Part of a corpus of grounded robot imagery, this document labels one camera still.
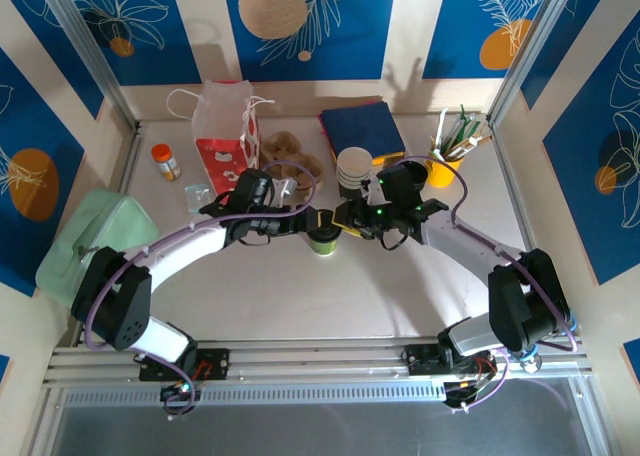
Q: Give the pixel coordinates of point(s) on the black plastic cup lid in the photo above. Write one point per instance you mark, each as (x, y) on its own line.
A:
(327, 233)

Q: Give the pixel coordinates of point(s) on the green paper cup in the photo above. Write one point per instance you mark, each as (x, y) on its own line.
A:
(325, 248)

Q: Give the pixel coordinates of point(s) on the red white paper gift bag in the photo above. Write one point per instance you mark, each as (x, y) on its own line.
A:
(225, 126)

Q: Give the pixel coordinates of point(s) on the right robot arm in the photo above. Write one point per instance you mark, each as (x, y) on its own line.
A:
(465, 238)

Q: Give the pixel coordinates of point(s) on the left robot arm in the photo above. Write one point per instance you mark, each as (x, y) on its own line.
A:
(185, 248)

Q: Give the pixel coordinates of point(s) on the stack of white paper cups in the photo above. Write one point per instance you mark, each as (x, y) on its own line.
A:
(354, 168)

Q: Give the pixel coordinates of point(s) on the stack of black cup lids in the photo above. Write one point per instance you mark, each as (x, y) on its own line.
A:
(420, 173)

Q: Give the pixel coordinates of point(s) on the brown cardboard box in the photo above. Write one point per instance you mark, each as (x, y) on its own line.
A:
(391, 158)

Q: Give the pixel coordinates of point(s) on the small clear zip bag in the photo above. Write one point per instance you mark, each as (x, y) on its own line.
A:
(200, 198)

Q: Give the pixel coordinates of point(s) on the yellow bucket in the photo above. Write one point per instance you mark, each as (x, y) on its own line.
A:
(442, 173)

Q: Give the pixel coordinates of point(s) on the stack of cardboard cup carriers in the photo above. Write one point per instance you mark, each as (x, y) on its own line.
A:
(282, 148)

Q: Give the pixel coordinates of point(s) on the stack of coloured paper napkins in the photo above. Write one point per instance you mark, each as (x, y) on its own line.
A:
(362, 128)

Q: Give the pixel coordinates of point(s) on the white wrapped straw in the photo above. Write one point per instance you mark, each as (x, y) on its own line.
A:
(442, 126)

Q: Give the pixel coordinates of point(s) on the orange lidded bottle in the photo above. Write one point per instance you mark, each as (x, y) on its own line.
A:
(166, 163)

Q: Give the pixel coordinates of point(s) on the wooden stirrer stick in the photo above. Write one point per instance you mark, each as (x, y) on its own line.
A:
(475, 143)
(467, 137)

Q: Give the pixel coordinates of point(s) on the green plastic stirrer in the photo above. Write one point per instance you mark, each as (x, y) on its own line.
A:
(463, 112)

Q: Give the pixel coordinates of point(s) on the green zipper pouch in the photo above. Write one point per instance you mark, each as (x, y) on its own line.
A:
(100, 226)

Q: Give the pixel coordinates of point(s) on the round metal fitting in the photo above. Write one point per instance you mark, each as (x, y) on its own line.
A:
(531, 364)

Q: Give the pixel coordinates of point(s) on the grey metal panel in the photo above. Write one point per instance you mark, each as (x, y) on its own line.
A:
(320, 431)

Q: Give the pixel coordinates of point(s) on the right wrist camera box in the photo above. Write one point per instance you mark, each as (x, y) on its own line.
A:
(371, 188)

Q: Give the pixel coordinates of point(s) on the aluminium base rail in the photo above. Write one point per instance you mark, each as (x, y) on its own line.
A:
(320, 361)

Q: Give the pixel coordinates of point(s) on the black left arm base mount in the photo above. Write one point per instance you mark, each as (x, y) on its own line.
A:
(215, 363)

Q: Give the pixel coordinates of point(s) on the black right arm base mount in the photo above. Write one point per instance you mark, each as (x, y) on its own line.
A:
(420, 361)

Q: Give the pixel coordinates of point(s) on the aluminium frame post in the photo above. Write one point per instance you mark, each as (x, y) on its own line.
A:
(84, 41)
(532, 51)

